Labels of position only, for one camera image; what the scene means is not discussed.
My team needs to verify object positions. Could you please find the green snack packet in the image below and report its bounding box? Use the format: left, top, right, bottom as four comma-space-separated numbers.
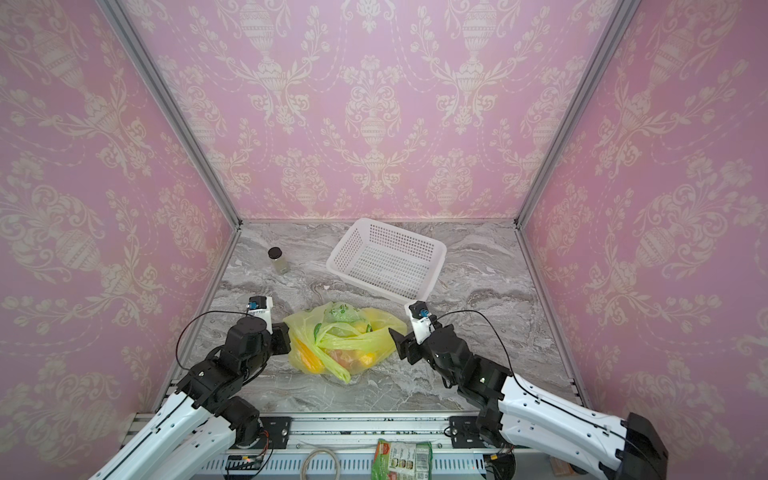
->
371, 439, 433, 480

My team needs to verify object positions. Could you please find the small bottle black cap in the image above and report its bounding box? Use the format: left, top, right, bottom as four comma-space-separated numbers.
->
267, 247, 290, 275

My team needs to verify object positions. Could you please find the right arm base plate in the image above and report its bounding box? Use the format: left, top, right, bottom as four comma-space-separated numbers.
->
444, 415, 501, 449

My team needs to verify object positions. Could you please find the white plastic basket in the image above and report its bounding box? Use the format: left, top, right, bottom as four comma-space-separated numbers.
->
326, 218, 447, 304

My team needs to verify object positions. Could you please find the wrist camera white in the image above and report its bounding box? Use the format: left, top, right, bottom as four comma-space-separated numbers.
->
405, 301, 442, 345
246, 295, 274, 333

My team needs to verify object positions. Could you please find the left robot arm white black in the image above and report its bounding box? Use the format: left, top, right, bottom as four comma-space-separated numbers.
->
92, 314, 291, 479

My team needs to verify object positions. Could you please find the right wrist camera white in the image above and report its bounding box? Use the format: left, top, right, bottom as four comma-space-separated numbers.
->
405, 301, 442, 345

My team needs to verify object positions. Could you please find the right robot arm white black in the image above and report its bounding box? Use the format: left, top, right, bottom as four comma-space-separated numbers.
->
390, 326, 669, 479

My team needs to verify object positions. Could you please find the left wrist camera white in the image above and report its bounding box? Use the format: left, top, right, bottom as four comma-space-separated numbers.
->
246, 295, 274, 333

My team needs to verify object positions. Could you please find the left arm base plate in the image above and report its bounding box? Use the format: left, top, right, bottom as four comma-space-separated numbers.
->
235, 416, 293, 450

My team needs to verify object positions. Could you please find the small circuit board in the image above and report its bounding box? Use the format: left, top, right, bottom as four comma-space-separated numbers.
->
224, 455, 265, 472

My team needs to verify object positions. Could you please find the yellow-green plastic bag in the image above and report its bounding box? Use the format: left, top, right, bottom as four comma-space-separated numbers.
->
284, 302, 408, 384

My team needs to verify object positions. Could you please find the grey cable loop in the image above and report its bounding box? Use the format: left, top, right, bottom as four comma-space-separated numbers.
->
299, 447, 342, 480

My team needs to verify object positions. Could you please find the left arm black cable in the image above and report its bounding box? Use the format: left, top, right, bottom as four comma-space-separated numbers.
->
175, 309, 253, 372

